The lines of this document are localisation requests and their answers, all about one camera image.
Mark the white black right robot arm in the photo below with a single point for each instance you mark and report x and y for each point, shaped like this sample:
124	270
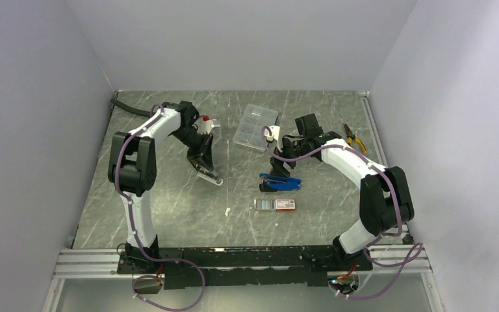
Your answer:
385	203

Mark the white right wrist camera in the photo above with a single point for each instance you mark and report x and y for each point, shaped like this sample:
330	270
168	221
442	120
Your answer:
272	136

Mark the yellow handled pliers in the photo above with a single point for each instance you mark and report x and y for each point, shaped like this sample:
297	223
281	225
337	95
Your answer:
353	139

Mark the aluminium frame rail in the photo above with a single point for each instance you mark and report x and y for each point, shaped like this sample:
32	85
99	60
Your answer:
104	263

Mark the clear plastic screw organizer box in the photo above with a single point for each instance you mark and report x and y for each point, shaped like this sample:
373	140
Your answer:
254	118

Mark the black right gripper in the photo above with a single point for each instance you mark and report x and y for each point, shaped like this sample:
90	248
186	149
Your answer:
278	169

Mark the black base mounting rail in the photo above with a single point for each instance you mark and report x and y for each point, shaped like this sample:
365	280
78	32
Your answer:
312	265

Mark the small beige white stapler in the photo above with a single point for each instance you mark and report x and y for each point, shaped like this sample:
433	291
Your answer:
209	176

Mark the blue black stapler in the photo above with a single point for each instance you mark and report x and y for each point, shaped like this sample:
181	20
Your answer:
271	183

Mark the red white staples box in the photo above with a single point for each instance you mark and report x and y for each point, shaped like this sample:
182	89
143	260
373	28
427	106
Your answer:
274	205

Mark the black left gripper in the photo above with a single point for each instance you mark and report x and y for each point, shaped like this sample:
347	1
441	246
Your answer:
203	155

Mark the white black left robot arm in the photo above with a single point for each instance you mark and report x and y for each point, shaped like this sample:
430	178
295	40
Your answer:
133	167

